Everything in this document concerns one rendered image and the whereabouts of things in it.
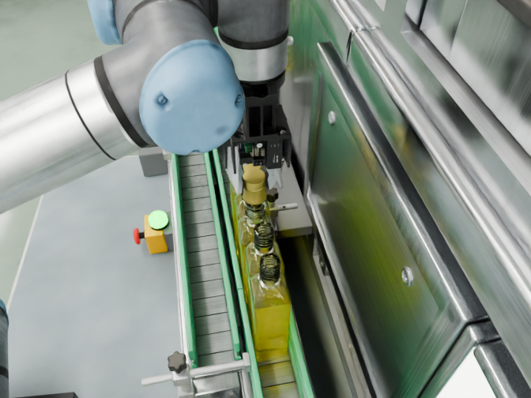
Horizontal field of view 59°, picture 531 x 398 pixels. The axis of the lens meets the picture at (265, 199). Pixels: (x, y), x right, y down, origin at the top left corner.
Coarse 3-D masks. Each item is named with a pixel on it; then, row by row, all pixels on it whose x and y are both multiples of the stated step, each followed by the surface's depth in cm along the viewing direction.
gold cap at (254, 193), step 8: (248, 176) 68; (256, 176) 68; (264, 176) 68; (248, 184) 67; (256, 184) 67; (264, 184) 68; (248, 192) 68; (256, 192) 68; (264, 192) 69; (248, 200) 70; (256, 200) 69; (264, 200) 70
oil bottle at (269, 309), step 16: (256, 272) 70; (256, 288) 67; (256, 304) 67; (272, 304) 67; (288, 304) 68; (256, 320) 70; (272, 320) 71; (288, 320) 72; (256, 336) 74; (272, 336) 75; (256, 352) 79; (272, 352) 79
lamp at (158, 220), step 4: (152, 212) 109; (156, 212) 108; (160, 212) 108; (164, 212) 109; (152, 216) 108; (156, 216) 107; (160, 216) 108; (164, 216) 108; (152, 220) 107; (156, 220) 107; (160, 220) 107; (164, 220) 108; (152, 224) 107; (156, 224) 107; (160, 224) 107; (164, 224) 108; (152, 228) 108; (156, 228) 108; (160, 228) 108
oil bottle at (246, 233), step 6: (246, 216) 76; (240, 222) 76; (246, 222) 75; (270, 222) 77; (240, 228) 76; (246, 228) 75; (252, 228) 75; (240, 234) 76; (246, 234) 74; (252, 234) 74; (240, 240) 76; (246, 240) 75; (252, 240) 75; (240, 246) 78; (240, 252) 80; (240, 258) 83; (240, 264) 86; (246, 288) 85; (246, 294) 86; (246, 300) 88
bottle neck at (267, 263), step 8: (264, 256) 65; (272, 256) 65; (264, 264) 66; (272, 264) 66; (280, 264) 64; (264, 272) 64; (272, 272) 64; (280, 272) 66; (264, 280) 66; (272, 280) 65; (272, 288) 67
